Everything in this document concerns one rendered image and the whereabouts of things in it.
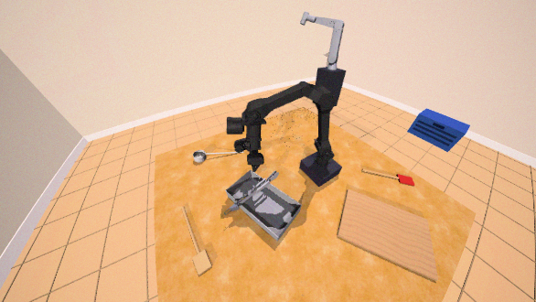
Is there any light wooden board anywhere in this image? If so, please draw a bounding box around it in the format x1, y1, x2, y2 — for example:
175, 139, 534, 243
337, 189, 438, 281

